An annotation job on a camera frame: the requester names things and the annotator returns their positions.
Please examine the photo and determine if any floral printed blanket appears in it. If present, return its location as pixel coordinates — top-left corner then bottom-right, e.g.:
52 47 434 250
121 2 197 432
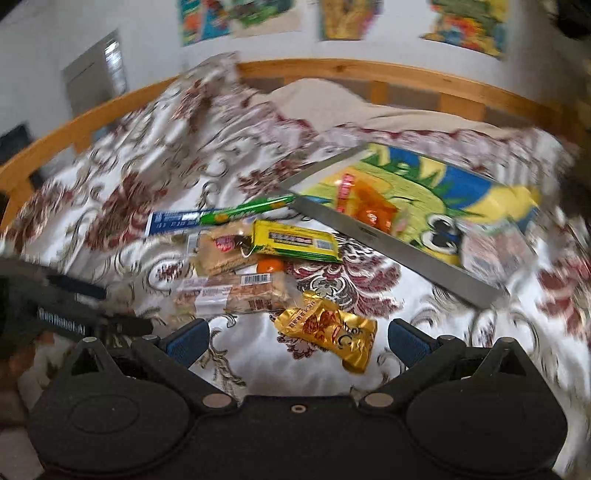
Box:
0 52 591 416

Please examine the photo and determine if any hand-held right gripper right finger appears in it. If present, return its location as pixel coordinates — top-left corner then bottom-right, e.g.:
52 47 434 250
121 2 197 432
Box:
360 318 536 412

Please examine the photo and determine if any green white wall poster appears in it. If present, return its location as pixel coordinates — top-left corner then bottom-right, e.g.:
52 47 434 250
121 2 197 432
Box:
230 0 304 38

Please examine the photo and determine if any gold snack packet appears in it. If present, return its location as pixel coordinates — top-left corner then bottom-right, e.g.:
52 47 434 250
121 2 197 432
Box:
274 290 379 375

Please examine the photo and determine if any long wafer packet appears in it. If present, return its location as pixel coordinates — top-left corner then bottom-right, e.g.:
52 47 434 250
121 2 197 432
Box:
173 271 302 317

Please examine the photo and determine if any dark cabinet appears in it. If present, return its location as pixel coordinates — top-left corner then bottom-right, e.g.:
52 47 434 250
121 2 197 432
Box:
0 121 31 163

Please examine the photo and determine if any yellow green snack packet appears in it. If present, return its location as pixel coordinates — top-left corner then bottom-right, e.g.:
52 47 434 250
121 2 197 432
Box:
252 219 345 264

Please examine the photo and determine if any dark cloth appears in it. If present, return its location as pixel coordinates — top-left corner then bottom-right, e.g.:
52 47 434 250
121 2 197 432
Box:
556 152 591 217

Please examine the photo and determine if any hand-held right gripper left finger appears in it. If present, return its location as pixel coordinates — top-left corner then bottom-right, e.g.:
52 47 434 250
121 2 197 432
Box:
65 318 238 412

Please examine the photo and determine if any pink white snack packet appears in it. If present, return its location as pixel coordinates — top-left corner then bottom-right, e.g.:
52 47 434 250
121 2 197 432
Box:
458 220 537 283

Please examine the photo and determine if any orange snack packet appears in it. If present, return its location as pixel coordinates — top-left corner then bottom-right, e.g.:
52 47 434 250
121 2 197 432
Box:
352 176 399 234

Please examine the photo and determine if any clear cracker packet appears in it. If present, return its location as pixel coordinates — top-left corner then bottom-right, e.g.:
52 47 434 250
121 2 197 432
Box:
187 226 259 278

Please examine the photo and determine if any blue white snack packet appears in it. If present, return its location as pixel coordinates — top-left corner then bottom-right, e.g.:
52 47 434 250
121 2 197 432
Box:
148 209 206 237

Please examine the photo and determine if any wooden bed frame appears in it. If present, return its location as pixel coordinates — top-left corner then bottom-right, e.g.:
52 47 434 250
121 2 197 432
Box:
0 58 573 232

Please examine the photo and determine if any red narrow snack packet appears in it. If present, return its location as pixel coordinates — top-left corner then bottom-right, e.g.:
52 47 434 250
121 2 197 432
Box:
335 171 359 214

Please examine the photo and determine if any cartoon printed box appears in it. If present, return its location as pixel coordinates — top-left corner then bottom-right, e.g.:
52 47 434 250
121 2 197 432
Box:
278 142 544 308

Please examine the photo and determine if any beige bed sheet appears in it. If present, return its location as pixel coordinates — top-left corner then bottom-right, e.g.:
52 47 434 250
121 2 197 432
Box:
249 78 522 139

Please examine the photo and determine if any yellow blue wall poster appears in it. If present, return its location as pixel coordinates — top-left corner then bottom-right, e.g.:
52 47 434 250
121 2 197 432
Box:
419 0 509 58

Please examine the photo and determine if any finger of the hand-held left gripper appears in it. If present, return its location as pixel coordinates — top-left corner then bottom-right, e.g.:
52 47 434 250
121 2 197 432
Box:
90 311 154 341
44 272 109 302

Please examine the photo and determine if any grey door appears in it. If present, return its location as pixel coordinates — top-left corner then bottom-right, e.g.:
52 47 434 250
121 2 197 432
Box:
61 29 129 119

